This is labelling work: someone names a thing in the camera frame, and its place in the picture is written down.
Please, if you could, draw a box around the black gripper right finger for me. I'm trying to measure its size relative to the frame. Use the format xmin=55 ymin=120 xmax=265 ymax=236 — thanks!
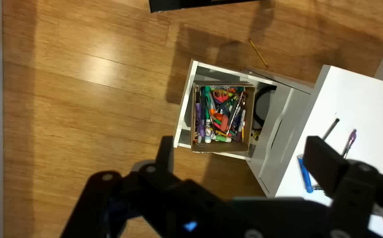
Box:
xmin=304 ymin=134 xmax=383 ymax=238

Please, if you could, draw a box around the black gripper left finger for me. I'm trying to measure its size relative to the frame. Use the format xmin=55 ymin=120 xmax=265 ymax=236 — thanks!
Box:
xmin=61 ymin=134 xmax=228 ymax=238

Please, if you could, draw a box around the purple pen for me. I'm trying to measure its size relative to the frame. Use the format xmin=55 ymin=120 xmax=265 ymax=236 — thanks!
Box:
xmin=341 ymin=128 xmax=358 ymax=160

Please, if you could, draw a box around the blue marker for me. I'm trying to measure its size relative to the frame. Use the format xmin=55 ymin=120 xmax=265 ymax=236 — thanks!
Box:
xmin=297 ymin=153 xmax=316 ymax=194

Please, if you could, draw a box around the black pen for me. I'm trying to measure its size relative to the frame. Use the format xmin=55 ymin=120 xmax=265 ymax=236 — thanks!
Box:
xmin=321 ymin=116 xmax=341 ymax=141

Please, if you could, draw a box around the white open drawer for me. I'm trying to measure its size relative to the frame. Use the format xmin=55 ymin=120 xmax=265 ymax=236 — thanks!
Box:
xmin=173 ymin=58 xmax=300 ymax=162

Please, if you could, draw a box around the white drawer cabinet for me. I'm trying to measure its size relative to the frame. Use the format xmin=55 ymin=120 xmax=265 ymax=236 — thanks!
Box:
xmin=247 ymin=84 xmax=314 ymax=198

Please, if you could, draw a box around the cardboard box of markers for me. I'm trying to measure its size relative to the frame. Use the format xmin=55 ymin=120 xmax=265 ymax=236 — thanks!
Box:
xmin=190 ymin=83 xmax=257 ymax=153

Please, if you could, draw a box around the black round object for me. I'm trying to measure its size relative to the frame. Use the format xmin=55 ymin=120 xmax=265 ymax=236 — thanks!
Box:
xmin=254 ymin=84 xmax=277 ymax=130

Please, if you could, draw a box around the yellow pencil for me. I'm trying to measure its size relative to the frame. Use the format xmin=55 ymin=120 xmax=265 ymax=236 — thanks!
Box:
xmin=247 ymin=38 xmax=271 ymax=68

